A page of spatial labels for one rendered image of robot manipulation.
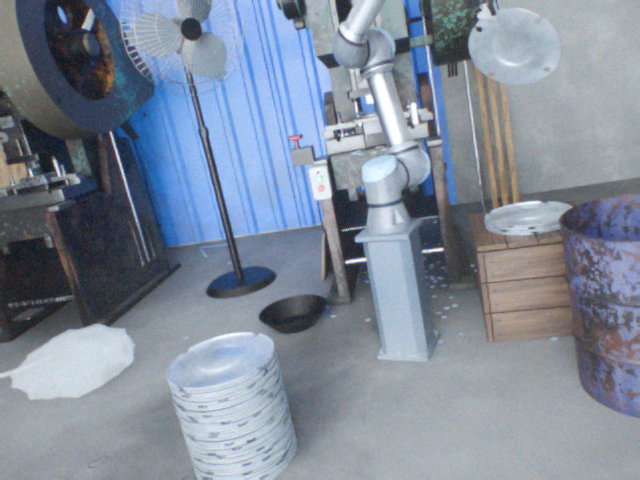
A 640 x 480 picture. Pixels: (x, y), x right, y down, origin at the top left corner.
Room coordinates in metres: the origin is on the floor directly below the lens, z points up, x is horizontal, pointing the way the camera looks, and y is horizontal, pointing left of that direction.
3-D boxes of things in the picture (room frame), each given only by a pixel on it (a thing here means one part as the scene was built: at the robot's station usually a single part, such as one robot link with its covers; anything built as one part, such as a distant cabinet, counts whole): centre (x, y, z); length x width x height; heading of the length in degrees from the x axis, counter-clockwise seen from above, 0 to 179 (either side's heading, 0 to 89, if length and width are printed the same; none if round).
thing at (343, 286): (2.74, -0.13, 0.45); 0.92 x 0.12 x 0.90; 168
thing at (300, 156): (2.39, -0.01, 0.62); 0.10 x 0.06 x 0.20; 78
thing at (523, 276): (1.85, -0.73, 0.18); 0.40 x 0.38 x 0.35; 165
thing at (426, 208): (2.56, -0.36, 0.31); 0.43 x 0.42 x 0.01; 78
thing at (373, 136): (2.38, -0.32, 0.72); 0.25 x 0.14 x 0.14; 168
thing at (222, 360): (1.36, 0.32, 0.31); 0.29 x 0.29 x 0.01
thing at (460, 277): (2.63, -0.65, 0.45); 0.92 x 0.12 x 0.90; 168
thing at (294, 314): (2.19, 0.17, 0.04); 0.30 x 0.30 x 0.07
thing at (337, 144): (2.55, -0.36, 0.68); 0.45 x 0.30 x 0.06; 78
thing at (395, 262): (1.79, -0.24, 0.23); 0.19 x 0.19 x 0.45; 62
